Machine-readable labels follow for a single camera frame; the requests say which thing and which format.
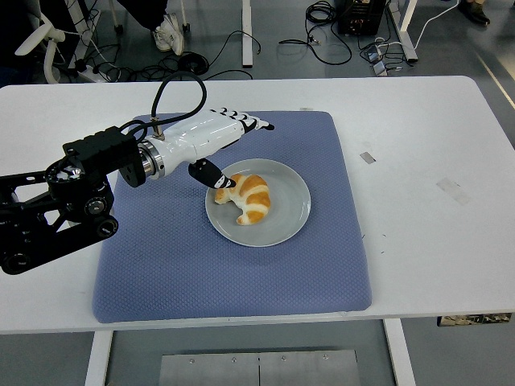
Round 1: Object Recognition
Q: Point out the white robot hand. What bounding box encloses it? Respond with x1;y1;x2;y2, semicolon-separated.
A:
149;107;276;190

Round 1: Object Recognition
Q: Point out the golden croissant bread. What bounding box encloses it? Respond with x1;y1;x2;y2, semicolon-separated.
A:
213;173;271;226

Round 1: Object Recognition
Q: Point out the person's foot in white shoe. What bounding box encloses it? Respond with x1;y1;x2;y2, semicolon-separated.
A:
151;13;185;56

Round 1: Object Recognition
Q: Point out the white desk leg narrow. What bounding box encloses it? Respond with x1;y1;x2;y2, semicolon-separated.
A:
241;0;253;68

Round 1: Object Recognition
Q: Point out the grey round plate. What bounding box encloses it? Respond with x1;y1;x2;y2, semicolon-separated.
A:
204;158;312;248

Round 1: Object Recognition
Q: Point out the white power strip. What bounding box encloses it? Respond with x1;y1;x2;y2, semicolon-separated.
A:
72;59;102;84

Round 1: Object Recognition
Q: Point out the blue quilted mat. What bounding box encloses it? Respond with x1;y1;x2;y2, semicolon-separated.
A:
91;110;373;325

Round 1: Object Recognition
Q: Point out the person's leg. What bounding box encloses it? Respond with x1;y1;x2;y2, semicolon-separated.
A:
116;0;170;31

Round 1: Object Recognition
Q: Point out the white office chair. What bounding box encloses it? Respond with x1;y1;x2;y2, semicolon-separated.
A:
14;11;66;84

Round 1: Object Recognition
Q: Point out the black equipment box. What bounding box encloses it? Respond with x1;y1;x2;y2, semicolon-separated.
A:
336;0;387;36

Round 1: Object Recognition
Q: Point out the white desk leg wide foot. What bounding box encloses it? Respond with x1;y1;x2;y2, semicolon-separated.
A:
388;0;419;62

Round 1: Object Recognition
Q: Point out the grey metal plate with screws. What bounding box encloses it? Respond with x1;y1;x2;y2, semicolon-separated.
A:
158;348;361;386

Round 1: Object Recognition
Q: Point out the white table leg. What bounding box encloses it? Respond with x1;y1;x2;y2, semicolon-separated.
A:
83;330;114;386
381;318;417;386

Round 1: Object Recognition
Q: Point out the large clear tape piece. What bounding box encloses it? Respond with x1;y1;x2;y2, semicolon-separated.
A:
435;177;472;207

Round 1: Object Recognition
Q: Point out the person's foot in dark shoe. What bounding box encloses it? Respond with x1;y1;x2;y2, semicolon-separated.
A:
458;0;492;25

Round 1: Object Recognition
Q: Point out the black round cable bundle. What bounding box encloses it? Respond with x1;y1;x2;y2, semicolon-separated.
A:
178;51;210;76

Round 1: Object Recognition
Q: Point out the long black floor cable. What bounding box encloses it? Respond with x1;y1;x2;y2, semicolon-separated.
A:
207;30;263;81

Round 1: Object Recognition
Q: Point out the black coiled cable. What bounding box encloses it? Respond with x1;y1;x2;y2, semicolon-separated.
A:
278;0;353;65

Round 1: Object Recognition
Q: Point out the white cable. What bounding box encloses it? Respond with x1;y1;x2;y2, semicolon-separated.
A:
412;0;460;51

